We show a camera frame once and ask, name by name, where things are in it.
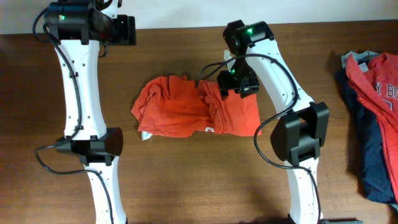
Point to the navy blue garment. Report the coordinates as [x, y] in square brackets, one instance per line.
[372, 171]

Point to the grey garment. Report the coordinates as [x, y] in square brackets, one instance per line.
[362, 59]

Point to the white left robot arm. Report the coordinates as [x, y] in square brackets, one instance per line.
[77, 30]

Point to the red printed t-shirt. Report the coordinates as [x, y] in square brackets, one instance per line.
[376, 90]

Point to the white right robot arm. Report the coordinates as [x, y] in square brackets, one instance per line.
[253, 60]

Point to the orange red t-shirt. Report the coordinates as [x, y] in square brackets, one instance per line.
[177, 107]

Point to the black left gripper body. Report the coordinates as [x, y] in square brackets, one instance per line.
[121, 32]

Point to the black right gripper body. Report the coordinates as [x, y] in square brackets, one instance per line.
[242, 78]

